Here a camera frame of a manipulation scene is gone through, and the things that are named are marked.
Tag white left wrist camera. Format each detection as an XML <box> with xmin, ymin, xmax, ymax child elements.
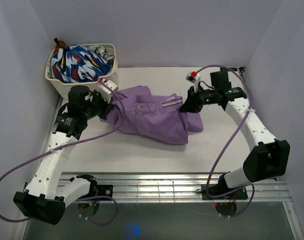
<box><xmin>97</xmin><ymin>77</ymin><xmax>118</xmax><ymax>103</ymax></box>

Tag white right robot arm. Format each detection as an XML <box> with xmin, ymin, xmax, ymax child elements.
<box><xmin>179</xmin><ymin>70</ymin><xmax>290</xmax><ymax>199</ymax></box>

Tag aluminium rail frame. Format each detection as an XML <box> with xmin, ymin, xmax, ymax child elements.
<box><xmin>11</xmin><ymin>66</ymin><xmax>304</xmax><ymax>240</ymax></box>

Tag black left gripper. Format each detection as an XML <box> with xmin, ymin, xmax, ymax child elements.
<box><xmin>82</xmin><ymin>89</ymin><xmax>114</xmax><ymax>121</ymax></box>

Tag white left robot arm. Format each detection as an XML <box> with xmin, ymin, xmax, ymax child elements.
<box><xmin>13</xmin><ymin>85</ymin><xmax>114</xmax><ymax>225</ymax></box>

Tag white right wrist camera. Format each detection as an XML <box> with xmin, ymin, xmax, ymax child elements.
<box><xmin>186</xmin><ymin>71</ymin><xmax>201</xmax><ymax>92</ymax></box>

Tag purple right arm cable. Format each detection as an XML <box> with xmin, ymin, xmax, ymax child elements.
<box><xmin>193</xmin><ymin>64</ymin><xmax>255</xmax><ymax>219</ymax></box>

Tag orange black garment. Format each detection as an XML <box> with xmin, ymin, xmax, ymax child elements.
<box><xmin>54</xmin><ymin>38</ymin><xmax>67</xmax><ymax>55</ymax></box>

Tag purple trousers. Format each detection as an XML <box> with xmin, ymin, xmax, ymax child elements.
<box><xmin>101</xmin><ymin>86</ymin><xmax>203</xmax><ymax>145</ymax></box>

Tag blue white patterned garment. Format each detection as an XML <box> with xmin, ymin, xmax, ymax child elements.
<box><xmin>52</xmin><ymin>44</ymin><xmax>111</xmax><ymax>83</ymax></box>

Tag blue table label sticker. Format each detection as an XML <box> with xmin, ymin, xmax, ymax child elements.
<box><xmin>229</xmin><ymin>67</ymin><xmax>238</xmax><ymax>72</ymax></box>

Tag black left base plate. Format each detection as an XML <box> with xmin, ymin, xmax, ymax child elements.
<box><xmin>96</xmin><ymin>184</ymin><xmax>114</xmax><ymax>198</ymax></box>

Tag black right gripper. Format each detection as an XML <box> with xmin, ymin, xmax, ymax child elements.
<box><xmin>179</xmin><ymin>85</ymin><xmax>217</xmax><ymax>114</ymax></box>

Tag cream plastic laundry basket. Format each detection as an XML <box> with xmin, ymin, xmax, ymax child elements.
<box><xmin>45</xmin><ymin>43</ymin><xmax>119</xmax><ymax>100</ymax></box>

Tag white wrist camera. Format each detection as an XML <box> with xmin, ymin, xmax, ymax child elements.
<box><xmin>97</xmin><ymin>77</ymin><xmax>118</xmax><ymax>103</ymax></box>
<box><xmin>186</xmin><ymin>71</ymin><xmax>201</xmax><ymax>92</ymax></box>

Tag white grey garment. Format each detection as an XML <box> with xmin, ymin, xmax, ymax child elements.
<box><xmin>88</xmin><ymin>44</ymin><xmax>115</xmax><ymax>67</ymax></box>

